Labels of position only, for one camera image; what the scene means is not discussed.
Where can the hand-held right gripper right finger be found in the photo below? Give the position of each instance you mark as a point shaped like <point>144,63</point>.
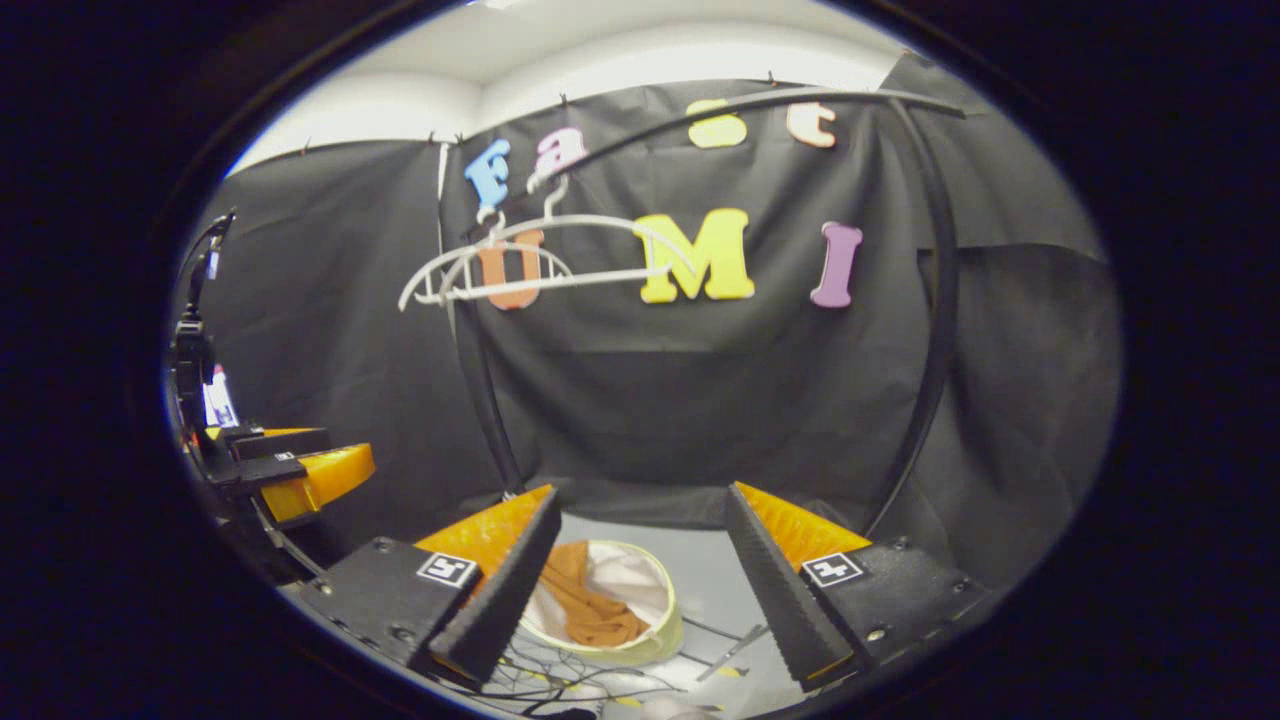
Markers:
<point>775,590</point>

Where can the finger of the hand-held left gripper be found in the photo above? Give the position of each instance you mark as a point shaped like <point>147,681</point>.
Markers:
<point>320,480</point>
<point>280,442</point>

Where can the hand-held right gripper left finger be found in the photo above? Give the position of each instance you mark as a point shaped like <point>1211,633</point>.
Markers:
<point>510,590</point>

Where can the brown shirt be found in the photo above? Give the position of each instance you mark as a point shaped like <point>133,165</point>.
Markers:
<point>590,600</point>

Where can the round white laundry hamper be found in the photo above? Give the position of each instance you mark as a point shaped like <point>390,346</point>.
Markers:
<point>640,580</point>

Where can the white plastic hanger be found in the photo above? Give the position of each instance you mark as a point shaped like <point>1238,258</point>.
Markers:
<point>420,280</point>
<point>600,218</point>

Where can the black clothes rack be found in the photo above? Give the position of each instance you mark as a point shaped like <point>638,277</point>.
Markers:
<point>940,300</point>

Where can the blue white sign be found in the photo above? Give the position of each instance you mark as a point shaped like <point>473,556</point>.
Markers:
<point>220,400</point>

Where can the black backdrop cloth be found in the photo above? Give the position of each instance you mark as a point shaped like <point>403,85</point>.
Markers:
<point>750,400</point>

